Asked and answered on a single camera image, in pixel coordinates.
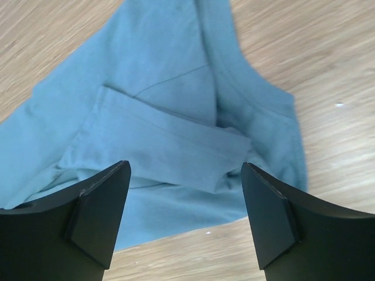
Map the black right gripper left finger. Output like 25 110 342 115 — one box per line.
1 161 131 280

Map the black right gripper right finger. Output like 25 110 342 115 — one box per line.
241 163 374 281

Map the light blue t shirt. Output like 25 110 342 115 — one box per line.
1 1 308 249

